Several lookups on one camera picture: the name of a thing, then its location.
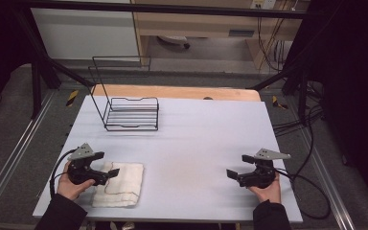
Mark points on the light wooden desk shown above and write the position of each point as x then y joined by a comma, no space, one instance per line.
204,24

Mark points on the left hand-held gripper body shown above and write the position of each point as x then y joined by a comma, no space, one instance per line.
80,172

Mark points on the black metal frame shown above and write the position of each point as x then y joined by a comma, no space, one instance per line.
172,9

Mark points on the white towel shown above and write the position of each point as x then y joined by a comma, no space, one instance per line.
124,185

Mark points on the person's left hand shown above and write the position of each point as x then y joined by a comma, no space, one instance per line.
68,189

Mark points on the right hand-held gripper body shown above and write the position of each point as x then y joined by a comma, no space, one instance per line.
262,177

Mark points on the aluminium floor rail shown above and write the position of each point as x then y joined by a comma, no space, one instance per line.
16,150
329,179

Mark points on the white wall socket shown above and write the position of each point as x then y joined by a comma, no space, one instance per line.
263,4

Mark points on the person's right hand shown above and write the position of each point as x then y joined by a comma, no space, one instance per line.
270,193

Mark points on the white cabinet panel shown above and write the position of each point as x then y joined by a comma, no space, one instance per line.
83,35

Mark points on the white chair base foot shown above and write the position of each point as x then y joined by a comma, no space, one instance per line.
172,39

